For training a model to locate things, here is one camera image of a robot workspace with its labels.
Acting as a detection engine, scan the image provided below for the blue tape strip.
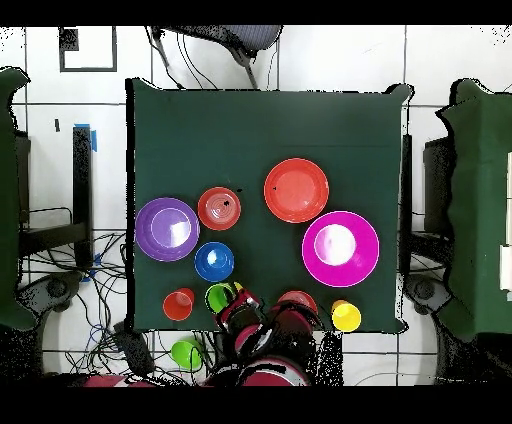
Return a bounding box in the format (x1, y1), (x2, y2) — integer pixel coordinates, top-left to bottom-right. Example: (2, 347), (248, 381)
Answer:
(74, 122), (98, 154)

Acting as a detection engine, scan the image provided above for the blue plastic bowl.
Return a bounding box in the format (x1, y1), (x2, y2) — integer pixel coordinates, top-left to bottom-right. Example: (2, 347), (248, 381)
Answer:
(194, 241), (236, 284)

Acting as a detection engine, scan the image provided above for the small orange plastic bowl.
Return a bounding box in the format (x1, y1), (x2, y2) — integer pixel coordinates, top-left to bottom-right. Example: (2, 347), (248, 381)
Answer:
(275, 290), (320, 317)
(196, 186), (243, 232)

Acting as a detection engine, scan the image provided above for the green plastic cup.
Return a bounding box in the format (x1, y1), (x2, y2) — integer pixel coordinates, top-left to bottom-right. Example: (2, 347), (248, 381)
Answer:
(204, 282), (238, 316)

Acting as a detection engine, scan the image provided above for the large pink plastic bowl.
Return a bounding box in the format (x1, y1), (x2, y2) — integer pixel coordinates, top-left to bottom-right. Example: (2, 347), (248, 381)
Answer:
(301, 210), (381, 289)

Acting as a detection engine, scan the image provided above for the black metal frame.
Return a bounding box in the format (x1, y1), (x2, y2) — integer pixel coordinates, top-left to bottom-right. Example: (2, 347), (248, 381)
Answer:
(17, 125), (95, 270)

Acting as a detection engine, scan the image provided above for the purple plastic bowl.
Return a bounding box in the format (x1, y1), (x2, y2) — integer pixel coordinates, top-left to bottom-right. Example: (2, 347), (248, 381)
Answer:
(134, 196), (201, 263)

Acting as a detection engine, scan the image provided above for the green round object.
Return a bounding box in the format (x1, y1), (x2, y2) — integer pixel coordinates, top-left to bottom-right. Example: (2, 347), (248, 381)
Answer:
(170, 338), (204, 370)

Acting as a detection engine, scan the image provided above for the black power strip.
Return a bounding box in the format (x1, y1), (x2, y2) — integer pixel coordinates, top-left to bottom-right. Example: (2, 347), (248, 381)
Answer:
(112, 319), (156, 380)

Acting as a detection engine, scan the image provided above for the tangle of black cables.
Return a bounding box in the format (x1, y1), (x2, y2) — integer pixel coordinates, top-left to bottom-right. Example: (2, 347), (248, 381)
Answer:
(23, 229), (161, 387)

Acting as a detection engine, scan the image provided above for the dark green tablecloth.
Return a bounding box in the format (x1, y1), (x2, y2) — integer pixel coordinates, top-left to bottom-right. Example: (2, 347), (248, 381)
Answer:
(0, 66), (38, 331)
(125, 77), (415, 335)
(434, 78), (512, 343)

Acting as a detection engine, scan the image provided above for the grey office chair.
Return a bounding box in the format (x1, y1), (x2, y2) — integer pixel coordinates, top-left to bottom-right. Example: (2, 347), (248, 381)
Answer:
(150, 25), (285, 90)

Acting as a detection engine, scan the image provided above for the large orange plastic bowl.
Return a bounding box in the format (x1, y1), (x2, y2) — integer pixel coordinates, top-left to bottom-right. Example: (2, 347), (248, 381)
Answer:
(263, 157), (330, 224)

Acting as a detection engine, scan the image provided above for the black stand base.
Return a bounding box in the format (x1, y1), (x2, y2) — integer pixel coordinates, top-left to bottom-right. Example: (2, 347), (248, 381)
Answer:
(402, 274), (454, 317)
(17, 270), (83, 315)

